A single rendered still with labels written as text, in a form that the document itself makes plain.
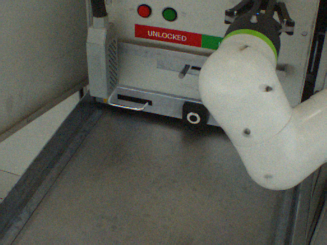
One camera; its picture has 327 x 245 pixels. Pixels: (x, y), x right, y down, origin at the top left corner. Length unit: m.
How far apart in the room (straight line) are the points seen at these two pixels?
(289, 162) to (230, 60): 0.17
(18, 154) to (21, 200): 0.78
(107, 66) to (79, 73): 0.32
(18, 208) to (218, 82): 0.56
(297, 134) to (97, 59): 0.54
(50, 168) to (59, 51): 0.35
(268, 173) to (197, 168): 0.43
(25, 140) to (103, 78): 0.69
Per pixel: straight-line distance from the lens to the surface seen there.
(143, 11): 1.08
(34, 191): 1.05
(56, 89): 1.33
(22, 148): 1.75
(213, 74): 0.62
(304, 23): 1.02
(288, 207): 1.02
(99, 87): 1.10
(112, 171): 1.08
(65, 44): 1.30
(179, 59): 1.07
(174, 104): 1.17
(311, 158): 0.68
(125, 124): 1.21
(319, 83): 1.25
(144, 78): 1.18
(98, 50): 1.05
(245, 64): 0.61
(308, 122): 0.68
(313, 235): 1.59
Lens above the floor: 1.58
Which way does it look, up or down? 37 degrees down
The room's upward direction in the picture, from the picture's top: 1 degrees clockwise
